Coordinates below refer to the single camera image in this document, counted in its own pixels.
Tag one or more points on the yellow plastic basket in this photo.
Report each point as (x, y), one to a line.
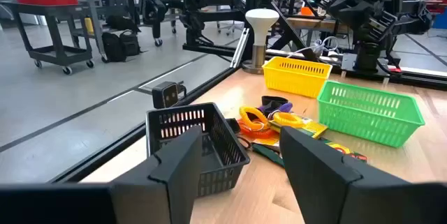
(297, 77)

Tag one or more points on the wooden background table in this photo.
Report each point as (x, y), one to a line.
(314, 23)

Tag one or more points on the green plastic basket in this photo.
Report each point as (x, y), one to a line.
(366, 123)

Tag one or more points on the black duffel bag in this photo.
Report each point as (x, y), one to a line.
(120, 23)

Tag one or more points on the black utility cart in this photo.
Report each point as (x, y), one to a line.
(59, 54)

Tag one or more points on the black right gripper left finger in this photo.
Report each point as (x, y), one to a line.
(167, 182)

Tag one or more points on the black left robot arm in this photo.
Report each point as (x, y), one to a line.
(366, 53)

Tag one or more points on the yellow bottle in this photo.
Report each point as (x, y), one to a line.
(89, 26)

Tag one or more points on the orange coil wristband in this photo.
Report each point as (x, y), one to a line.
(241, 126)
(265, 135)

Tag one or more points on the small black table camera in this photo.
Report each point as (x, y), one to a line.
(164, 95)

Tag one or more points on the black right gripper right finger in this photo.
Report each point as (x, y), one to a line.
(314, 182)

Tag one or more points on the silver metal bracket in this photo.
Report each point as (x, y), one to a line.
(241, 47)

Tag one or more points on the orange snack packet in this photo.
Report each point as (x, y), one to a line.
(314, 128)

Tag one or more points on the black aluminium table frame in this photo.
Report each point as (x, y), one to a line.
(111, 152)

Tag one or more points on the black backpack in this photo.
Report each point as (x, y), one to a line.
(130, 43)
(113, 47)

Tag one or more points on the purple coil wristband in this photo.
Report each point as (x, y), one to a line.
(261, 109)
(285, 107)

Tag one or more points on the black plastic basket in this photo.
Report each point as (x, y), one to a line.
(223, 147)

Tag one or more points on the small orange object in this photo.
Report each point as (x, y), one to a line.
(307, 11)

